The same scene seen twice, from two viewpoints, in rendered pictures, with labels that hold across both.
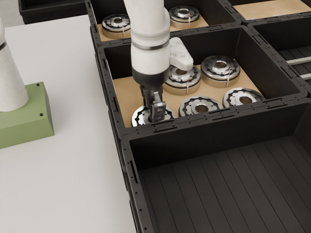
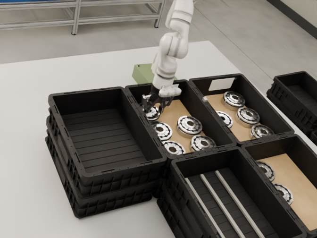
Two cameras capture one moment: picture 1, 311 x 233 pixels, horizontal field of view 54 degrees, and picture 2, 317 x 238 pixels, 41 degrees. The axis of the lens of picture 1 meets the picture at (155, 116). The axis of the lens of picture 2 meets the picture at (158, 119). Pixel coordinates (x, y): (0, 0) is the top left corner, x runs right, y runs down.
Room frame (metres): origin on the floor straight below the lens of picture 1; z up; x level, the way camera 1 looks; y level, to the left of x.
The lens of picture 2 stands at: (0.00, -1.22, 1.93)
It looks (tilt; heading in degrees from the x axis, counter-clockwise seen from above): 40 degrees down; 67
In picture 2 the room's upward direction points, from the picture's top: 18 degrees clockwise
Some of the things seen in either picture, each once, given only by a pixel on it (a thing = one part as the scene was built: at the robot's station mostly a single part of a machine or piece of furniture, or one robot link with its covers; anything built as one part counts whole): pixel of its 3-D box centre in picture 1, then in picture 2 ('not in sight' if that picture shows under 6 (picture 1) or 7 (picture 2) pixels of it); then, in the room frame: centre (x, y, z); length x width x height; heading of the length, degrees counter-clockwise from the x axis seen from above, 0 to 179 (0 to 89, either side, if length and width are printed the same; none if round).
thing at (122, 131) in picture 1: (193, 72); (178, 116); (0.55, -0.09, 0.92); 0.40 x 0.30 x 0.02; 105
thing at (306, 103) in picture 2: (64, 30); (295, 119); (1.67, 0.56, 0.37); 0.40 x 0.30 x 0.45; 109
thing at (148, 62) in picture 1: (159, 47); (166, 80); (0.49, -0.01, 1.02); 0.11 x 0.09 x 0.06; 106
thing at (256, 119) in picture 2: not in sight; (248, 115); (0.91, 0.01, 0.86); 0.10 x 0.10 x 0.01
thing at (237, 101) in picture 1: (245, 101); (172, 149); (0.51, -0.21, 0.86); 0.05 x 0.05 x 0.01
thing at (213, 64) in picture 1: (220, 65); (204, 143); (0.65, -0.17, 0.86); 0.05 x 0.05 x 0.01
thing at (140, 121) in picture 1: (154, 120); (147, 111); (0.46, 0.00, 0.86); 0.10 x 0.10 x 0.01
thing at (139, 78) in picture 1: (151, 78); (159, 92); (0.49, 0.01, 0.95); 0.08 x 0.08 x 0.09
